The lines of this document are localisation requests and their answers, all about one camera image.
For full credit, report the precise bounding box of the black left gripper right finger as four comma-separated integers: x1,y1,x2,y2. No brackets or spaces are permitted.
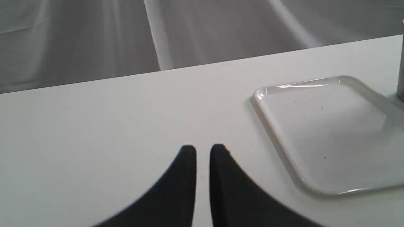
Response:
210,144,319,227

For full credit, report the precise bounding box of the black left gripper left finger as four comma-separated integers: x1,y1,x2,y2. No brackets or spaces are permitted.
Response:
97,145,197,227

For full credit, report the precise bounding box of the stainless steel cup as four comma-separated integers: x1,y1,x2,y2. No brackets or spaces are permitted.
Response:
396,37,404,102

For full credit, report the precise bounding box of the clear plastic tray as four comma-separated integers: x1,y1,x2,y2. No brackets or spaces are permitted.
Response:
252,76,404,196

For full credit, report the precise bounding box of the grey fabric backdrop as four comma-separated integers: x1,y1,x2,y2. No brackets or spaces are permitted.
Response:
0,0,403,93

